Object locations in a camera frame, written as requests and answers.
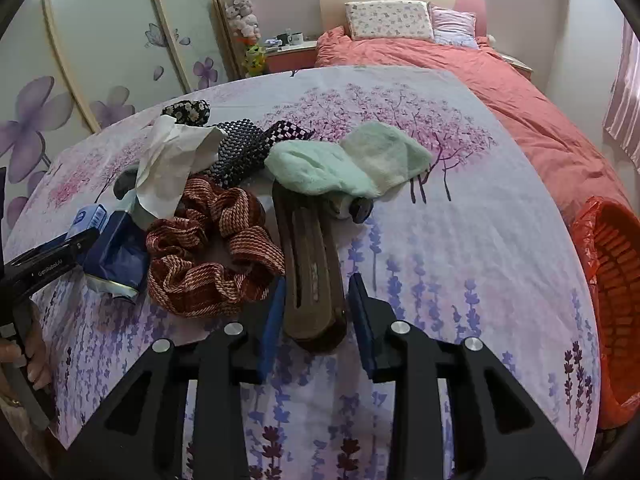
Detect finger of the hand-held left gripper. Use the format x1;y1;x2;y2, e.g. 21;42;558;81
4;229;99;294

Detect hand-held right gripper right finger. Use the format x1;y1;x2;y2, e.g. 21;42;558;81
347;272;586;480

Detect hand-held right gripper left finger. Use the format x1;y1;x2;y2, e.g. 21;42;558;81
52;276;288;480

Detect brown plastic hair clip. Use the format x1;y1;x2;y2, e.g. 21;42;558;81
271;182;348;354

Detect dark blue foil packet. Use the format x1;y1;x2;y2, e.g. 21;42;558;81
69;204;151;302

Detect black daisy print scrunchie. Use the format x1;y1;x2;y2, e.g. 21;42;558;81
161;99;212;127

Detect orange basket with red bag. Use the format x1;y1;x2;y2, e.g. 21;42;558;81
570;195;640;431

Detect person's left hand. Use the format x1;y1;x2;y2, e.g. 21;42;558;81
0;307;55;441

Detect dark grey item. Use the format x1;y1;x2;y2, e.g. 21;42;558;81
112;167;142;200

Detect floral printed tablecloth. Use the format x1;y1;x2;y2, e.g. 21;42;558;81
5;65;601;480

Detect small white bottle black cap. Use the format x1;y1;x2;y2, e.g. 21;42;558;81
327;195;376;223

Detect brown plaid scrunchie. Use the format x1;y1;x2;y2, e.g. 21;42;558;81
145;175;286;318

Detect crumpled white tissue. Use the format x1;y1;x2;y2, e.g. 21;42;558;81
134;115;228;218

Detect mint green fleece cloth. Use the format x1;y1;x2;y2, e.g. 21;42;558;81
264;121;433;200

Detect black textured mat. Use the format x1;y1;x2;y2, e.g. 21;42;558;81
200;119;273;188

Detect black white checkered scrunchie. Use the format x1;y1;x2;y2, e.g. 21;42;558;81
260;120;316;154

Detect wardrobe with purple flower doors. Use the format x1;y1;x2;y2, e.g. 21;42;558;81
0;0;241;241

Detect pink white nightstand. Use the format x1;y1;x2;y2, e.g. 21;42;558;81
264;40;321;75

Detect green plush toy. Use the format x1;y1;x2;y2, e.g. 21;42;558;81
242;42;268;77

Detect bed with coral duvet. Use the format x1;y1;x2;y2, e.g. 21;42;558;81
314;25;631;231

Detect wooden nightstand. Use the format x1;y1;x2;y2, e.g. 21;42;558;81
497;52;533;81

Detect stack of plush toys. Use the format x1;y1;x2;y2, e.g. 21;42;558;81
224;0;263;41

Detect floral print pillow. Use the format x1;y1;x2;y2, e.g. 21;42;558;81
345;0;435;42

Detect pink striped pillow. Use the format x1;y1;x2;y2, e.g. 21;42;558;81
429;6;482;50

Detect beige and pink headboard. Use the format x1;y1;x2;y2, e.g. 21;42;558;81
317;0;488;41

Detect pink curtain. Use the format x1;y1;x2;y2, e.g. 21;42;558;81
602;17;640;168

